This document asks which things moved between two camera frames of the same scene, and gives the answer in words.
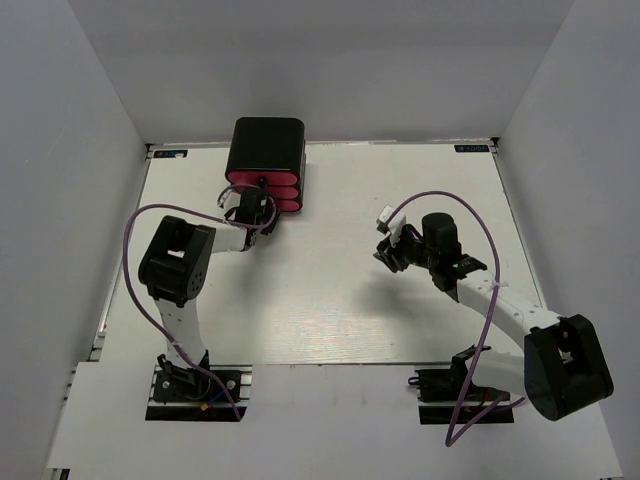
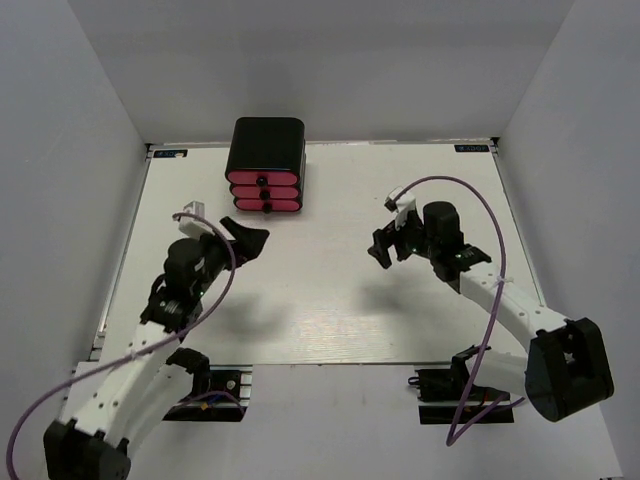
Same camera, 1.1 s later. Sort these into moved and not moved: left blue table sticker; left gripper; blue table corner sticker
Moved: left gripper
Not moved: left blue table sticker; blue table corner sticker
